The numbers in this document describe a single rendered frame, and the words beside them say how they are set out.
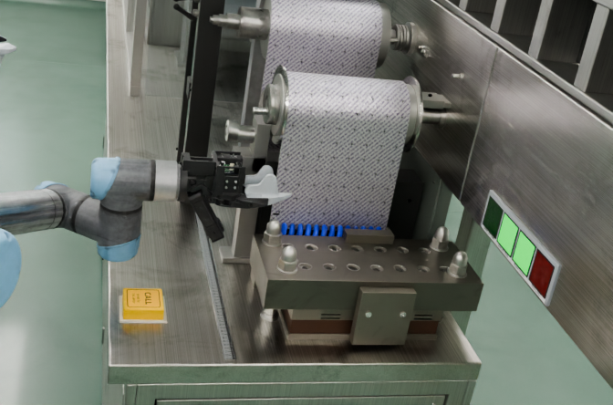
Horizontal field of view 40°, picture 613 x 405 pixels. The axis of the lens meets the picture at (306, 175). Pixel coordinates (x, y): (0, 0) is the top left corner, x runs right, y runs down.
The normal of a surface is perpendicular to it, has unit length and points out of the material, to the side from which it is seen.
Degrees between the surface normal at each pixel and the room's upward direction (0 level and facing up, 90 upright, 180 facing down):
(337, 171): 90
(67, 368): 0
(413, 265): 0
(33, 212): 70
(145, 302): 0
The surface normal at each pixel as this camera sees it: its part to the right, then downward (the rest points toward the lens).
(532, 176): -0.97, -0.05
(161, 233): 0.15, -0.91
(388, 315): 0.21, 0.42
